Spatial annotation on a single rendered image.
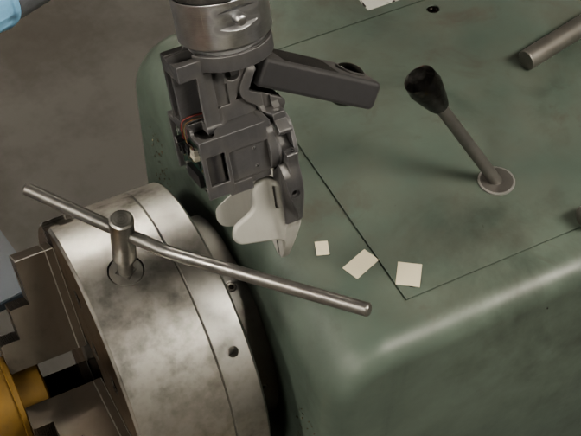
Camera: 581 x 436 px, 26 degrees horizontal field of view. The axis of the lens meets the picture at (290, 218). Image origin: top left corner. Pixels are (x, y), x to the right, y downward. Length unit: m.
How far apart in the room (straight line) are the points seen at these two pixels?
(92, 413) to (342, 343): 0.27
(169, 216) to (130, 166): 1.74
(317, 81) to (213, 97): 0.09
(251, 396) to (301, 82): 0.33
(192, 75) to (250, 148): 0.08
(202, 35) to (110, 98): 2.16
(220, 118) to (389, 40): 0.40
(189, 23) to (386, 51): 0.43
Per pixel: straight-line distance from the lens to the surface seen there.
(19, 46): 3.29
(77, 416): 1.24
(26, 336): 1.26
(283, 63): 1.00
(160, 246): 1.10
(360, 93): 1.04
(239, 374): 1.18
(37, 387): 1.27
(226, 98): 1.00
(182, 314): 1.16
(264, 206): 1.04
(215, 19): 0.95
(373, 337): 1.10
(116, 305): 1.16
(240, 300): 1.22
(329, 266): 1.14
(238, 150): 1.00
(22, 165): 2.99
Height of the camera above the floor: 2.16
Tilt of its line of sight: 50 degrees down
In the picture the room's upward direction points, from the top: straight up
